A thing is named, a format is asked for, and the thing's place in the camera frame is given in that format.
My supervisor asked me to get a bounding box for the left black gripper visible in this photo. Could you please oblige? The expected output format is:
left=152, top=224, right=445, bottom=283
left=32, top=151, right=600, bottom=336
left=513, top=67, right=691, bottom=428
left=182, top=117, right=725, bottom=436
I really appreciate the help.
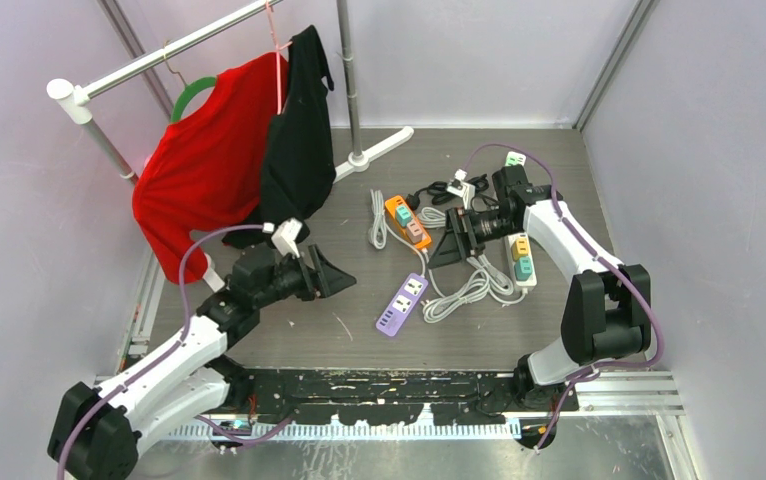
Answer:
left=254, top=245, right=355, bottom=309

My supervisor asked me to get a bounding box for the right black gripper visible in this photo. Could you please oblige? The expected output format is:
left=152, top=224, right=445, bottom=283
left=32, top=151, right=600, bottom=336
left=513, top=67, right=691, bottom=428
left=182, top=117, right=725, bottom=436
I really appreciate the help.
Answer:
left=429, top=206, right=520, bottom=269

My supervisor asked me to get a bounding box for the pink plug adapter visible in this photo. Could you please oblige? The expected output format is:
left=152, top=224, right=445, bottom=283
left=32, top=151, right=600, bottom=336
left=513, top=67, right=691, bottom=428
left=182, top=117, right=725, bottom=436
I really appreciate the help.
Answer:
left=405, top=221, right=425, bottom=244

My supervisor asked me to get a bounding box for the purple power strip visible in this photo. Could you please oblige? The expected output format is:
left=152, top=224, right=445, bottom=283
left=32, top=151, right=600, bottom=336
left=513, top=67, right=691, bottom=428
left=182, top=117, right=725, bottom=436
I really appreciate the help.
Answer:
left=374, top=273, right=429, bottom=337

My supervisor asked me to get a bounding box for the orange power strip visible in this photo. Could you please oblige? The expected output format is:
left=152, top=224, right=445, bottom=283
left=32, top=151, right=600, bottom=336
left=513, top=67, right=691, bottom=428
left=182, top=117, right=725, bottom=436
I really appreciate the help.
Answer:
left=384, top=195, right=432, bottom=250

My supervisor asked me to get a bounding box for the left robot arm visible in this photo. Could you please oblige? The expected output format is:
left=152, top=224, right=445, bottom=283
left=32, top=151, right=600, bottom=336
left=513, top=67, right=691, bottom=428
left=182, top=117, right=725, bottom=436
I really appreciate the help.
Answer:
left=47, top=244, right=357, bottom=479

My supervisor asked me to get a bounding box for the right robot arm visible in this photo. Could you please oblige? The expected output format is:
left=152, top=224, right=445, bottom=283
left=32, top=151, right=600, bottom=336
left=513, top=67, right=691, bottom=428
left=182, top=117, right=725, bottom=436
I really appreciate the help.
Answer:
left=429, top=165, right=653, bottom=411

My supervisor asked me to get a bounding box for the yellow adapter on white strip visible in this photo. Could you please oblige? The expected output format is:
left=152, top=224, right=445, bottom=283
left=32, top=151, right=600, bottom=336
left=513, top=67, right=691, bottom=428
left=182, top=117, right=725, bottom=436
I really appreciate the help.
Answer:
left=510, top=236, right=530, bottom=262

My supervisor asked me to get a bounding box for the teal adapter on white strip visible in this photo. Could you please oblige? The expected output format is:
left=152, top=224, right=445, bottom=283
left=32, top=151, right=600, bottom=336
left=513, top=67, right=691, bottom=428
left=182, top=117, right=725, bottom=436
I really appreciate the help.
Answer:
left=514, top=256, right=534, bottom=282

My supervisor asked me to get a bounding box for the white power strip far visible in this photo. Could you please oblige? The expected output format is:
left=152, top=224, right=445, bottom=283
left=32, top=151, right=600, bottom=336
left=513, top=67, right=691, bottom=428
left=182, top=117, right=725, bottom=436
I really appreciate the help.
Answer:
left=504, top=151, right=527, bottom=166

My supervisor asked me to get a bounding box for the black garment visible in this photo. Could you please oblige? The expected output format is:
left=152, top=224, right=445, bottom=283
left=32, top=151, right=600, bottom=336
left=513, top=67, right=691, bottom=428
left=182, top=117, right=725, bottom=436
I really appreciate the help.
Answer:
left=240, top=25, right=336, bottom=241

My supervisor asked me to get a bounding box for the red t-shirt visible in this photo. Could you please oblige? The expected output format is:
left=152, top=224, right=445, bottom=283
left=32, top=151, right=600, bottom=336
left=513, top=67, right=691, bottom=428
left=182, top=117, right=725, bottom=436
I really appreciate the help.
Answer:
left=132, top=53, right=268, bottom=284

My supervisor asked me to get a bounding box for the green clothes hanger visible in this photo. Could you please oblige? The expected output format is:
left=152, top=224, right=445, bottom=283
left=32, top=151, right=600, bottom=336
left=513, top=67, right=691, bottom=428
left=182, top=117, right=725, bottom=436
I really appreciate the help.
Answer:
left=170, top=76, right=217, bottom=124

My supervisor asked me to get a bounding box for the pink clothes hanger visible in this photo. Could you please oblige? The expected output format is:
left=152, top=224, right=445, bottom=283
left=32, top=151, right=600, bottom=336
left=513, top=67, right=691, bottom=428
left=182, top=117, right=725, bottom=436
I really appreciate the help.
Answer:
left=264, top=0, right=291, bottom=115

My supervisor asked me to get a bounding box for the metal clothes rack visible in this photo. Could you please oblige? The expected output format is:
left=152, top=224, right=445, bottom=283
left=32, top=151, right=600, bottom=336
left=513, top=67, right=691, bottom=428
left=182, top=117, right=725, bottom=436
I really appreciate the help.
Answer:
left=46, top=0, right=415, bottom=293

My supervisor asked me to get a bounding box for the far strip grey cord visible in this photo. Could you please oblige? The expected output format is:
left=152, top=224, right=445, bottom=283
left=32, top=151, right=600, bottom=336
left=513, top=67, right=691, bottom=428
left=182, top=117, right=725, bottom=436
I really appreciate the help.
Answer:
left=417, top=206, right=449, bottom=230

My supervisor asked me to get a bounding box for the black power cord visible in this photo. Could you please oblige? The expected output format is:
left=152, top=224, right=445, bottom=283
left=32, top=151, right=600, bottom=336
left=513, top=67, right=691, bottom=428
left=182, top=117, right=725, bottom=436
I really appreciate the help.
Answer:
left=404, top=174, right=500, bottom=208

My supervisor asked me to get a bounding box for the near strip grey cord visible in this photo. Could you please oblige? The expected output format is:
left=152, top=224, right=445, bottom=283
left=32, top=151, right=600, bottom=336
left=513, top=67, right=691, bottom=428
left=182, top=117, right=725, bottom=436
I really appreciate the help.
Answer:
left=469, top=254, right=529, bottom=307

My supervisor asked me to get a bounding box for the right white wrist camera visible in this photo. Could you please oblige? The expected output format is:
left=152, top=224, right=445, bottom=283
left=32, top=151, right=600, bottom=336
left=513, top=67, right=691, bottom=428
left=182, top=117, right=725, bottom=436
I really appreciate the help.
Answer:
left=446, top=169, right=476, bottom=209

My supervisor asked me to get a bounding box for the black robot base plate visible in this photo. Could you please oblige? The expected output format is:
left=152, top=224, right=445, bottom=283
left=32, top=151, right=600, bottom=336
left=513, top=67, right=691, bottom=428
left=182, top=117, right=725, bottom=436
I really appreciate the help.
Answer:
left=210, top=369, right=579, bottom=426

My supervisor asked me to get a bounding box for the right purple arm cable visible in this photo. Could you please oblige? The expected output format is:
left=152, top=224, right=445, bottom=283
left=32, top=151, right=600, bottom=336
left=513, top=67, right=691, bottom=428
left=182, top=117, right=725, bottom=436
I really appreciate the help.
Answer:
left=462, top=143, right=667, bottom=452

